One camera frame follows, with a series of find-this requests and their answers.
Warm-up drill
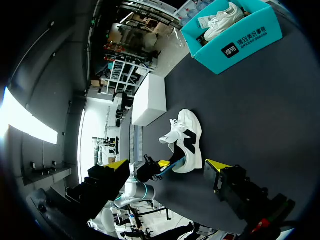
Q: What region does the white shoe with black letter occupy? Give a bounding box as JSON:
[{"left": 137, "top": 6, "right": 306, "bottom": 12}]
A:
[{"left": 159, "top": 108, "right": 203, "bottom": 174}]

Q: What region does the all-white shoe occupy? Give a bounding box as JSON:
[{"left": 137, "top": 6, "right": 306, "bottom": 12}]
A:
[{"left": 203, "top": 2, "right": 245, "bottom": 42}]

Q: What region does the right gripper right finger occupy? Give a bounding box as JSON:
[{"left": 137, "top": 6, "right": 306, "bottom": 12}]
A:
[{"left": 203, "top": 159, "right": 270, "bottom": 221}]

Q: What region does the white paper tag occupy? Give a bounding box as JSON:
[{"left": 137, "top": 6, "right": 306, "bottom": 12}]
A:
[{"left": 197, "top": 15, "right": 216, "bottom": 28}]

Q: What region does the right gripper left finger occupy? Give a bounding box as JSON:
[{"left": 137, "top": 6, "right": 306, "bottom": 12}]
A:
[{"left": 65, "top": 159, "right": 131, "bottom": 221}]

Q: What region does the white shoebox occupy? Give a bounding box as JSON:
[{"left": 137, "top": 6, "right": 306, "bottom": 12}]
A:
[{"left": 131, "top": 73, "right": 168, "bottom": 127}]

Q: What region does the teal cardboard box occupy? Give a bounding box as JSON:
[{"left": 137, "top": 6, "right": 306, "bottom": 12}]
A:
[{"left": 180, "top": 0, "right": 284, "bottom": 75}]

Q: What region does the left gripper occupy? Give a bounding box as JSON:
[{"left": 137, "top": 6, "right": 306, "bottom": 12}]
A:
[{"left": 134, "top": 154, "right": 171, "bottom": 183}]

